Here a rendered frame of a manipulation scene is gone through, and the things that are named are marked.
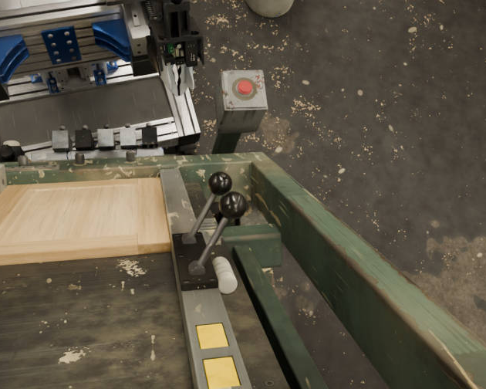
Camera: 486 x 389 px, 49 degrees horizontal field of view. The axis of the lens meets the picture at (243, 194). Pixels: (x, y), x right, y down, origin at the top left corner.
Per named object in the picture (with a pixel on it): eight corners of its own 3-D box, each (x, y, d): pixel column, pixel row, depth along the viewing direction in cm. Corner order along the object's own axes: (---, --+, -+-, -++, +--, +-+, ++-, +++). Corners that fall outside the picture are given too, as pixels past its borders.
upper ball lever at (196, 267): (204, 277, 76) (248, 195, 74) (207, 289, 73) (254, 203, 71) (180, 266, 75) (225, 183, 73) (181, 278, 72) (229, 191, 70)
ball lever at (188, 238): (194, 247, 88) (234, 175, 86) (197, 255, 84) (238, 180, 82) (173, 238, 87) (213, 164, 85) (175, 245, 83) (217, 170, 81)
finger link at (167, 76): (167, 113, 93) (161, 69, 86) (160, 93, 97) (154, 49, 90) (184, 110, 94) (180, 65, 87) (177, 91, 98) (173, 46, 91)
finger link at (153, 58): (151, 77, 92) (145, 31, 86) (149, 72, 93) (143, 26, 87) (178, 72, 93) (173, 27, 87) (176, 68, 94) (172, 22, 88)
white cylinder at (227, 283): (237, 293, 78) (228, 272, 86) (237, 275, 77) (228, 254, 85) (217, 295, 78) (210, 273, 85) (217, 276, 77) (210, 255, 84)
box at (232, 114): (252, 97, 165) (263, 68, 148) (256, 133, 162) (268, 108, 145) (213, 98, 163) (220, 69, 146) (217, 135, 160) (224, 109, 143)
